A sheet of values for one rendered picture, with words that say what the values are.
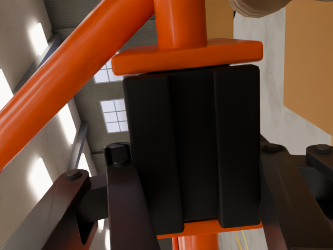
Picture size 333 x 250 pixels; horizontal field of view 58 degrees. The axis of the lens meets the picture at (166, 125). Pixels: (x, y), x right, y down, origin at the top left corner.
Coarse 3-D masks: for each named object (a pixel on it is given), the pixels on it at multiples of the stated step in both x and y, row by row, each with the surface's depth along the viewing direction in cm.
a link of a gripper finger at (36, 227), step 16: (64, 176) 12; (80, 176) 12; (48, 192) 11; (64, 192) 11; (80, 192) 11; (48, 208) 10; (64, 208) 10; (32, 224) 9; (48, 224) 9; (64, 224) 9; (96, 224) 12; (16, 240) 8; (32, 240) 8; (48, 240) 8; (64, 240) 9; (80, 240) 10
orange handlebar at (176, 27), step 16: (160, 0) 12; (176, 0) 12; (192, 0) 12; (160, 16) 12; (176, 16) 12; (192, 16) 12; (160, 32) 13; (176, 32) 12; (192, 32) 12; (160, 48) 13; (176, 240) 20; (192, 240) 15; (208, 240) 15
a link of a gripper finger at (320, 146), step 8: (320, 144) 12; (312, 152) 12; (320, 152) 12; (328, 152) 11; (312, 160) 11; (320, 160) 11; (328, 160) 11; (320, 168) 11; (328, 168) 10; (328, 176) 11; (320, 200) 12; (328, 200) 12; (328, 208) 11; (328, 216) 11
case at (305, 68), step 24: (312, 0) 27; (288, 24) 32; (312, 24) 28; (288, 48) 33; (312, 48) 28; (288, 72) 34; (312, 72) 28; (288, 96) 34; (312, 96) 29; (312, 120) 29
